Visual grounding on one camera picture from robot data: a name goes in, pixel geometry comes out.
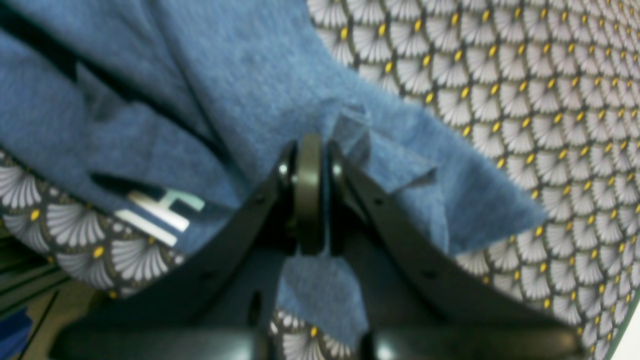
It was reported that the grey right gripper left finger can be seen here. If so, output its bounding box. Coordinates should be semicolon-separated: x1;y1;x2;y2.
49;134;323;360

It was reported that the fan patterned tablecloth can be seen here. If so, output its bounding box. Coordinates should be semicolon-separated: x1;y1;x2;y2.
1;0;639;360

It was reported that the blue T-shirt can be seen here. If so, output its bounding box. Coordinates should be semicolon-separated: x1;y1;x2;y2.
0;0;548;351

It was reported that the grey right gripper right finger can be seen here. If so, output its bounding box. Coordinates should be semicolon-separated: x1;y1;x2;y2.
327;142;585;360

